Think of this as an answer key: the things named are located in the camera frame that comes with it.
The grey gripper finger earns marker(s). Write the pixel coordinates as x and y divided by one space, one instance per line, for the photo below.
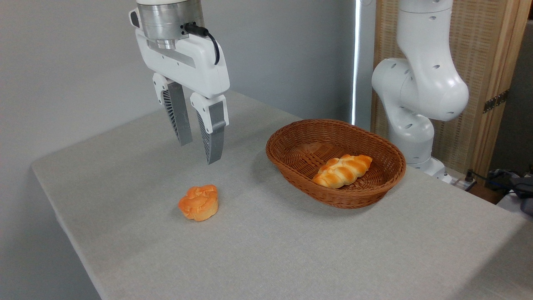
179 116
213 137

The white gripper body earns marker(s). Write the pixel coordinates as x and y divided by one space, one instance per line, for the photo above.
191 66

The round orange bread roll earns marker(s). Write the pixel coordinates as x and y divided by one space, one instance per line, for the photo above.
199 203

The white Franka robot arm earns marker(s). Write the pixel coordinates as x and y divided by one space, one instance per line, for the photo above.
424 83

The braided golden bread loaf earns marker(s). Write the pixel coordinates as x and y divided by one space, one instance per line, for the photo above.
342 171

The brown woven wicker basket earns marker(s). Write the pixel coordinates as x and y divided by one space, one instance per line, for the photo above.
377 183

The wooden rattan folding screen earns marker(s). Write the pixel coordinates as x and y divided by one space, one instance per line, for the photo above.
479 50

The metal screen hinge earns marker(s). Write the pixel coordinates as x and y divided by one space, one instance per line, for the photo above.
495 101

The dark grey fabric object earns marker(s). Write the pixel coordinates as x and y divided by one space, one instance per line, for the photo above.
524 189

